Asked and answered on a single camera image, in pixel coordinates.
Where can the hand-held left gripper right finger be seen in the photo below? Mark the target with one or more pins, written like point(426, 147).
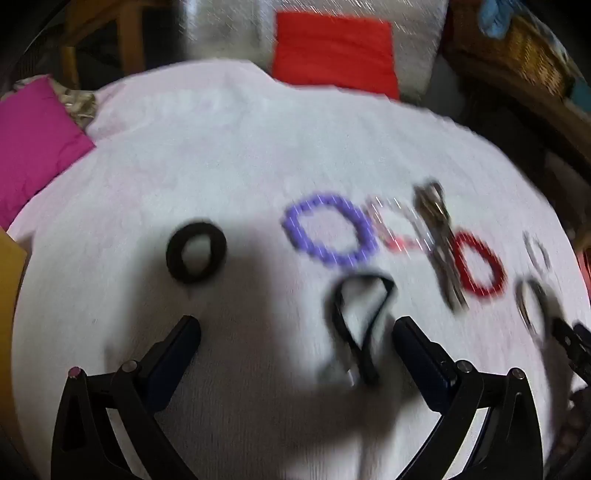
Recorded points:
point(418, 355)

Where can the wicker basket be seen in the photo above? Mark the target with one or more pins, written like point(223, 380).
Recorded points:
point(531, 55)

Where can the silver foil mat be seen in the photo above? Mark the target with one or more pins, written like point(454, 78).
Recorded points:
point(221, 27)

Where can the orange cardboard box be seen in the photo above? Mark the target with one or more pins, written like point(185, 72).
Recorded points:
point(7, 267)

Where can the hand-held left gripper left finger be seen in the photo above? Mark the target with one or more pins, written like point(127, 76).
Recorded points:
point(175, 355)

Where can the silver bangle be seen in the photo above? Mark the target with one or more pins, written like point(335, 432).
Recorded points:
point(547, 302)

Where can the magenta cushion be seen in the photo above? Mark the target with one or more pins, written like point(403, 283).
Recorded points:
point(37, 138)

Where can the wooden bench table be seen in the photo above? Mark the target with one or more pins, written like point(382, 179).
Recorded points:
point(545, 115)

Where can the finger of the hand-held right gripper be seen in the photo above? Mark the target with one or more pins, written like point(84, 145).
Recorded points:
point(562, 334)
point(582, 344)

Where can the blue cloth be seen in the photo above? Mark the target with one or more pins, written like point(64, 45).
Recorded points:
point(496, 18)

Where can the patterned grey cloth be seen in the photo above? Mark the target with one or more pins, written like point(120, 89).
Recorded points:
point(76, 104)

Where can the red cushion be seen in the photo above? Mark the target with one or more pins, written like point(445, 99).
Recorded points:
point(332, 50)

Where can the wooden chair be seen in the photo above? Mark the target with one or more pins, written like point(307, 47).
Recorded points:
point(129, 32)

